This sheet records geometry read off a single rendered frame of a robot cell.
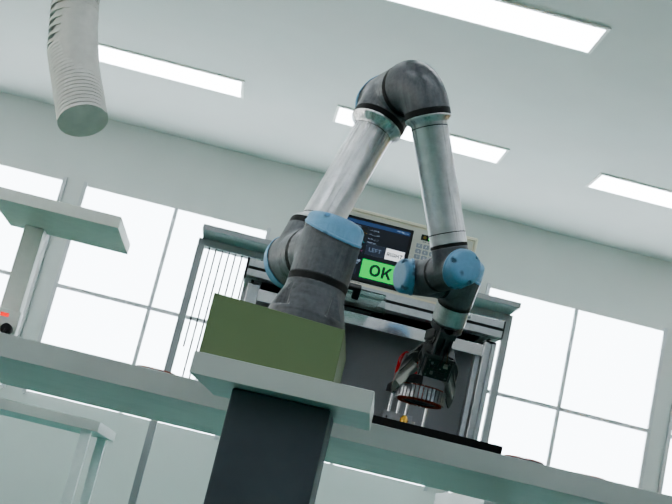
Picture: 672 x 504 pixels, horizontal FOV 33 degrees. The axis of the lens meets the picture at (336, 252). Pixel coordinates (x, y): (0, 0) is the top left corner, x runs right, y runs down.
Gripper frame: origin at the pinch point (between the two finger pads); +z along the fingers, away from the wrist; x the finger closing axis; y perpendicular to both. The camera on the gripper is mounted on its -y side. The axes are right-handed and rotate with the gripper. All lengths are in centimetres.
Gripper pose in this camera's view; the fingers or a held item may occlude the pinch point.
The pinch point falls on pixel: (419, 397)
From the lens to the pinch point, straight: 262.0
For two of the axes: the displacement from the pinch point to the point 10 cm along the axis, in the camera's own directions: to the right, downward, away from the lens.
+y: -0.4, 3.3, -9.4
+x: 9.6, 2.7, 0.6
